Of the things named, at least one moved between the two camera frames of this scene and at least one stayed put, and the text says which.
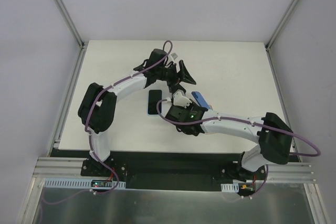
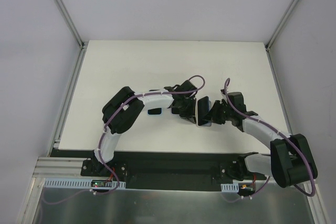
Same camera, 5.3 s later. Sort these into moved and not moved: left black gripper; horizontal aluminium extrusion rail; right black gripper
Moved: left black gripper; right black gripper
Not moved: horizontal aluminium extrusion rail
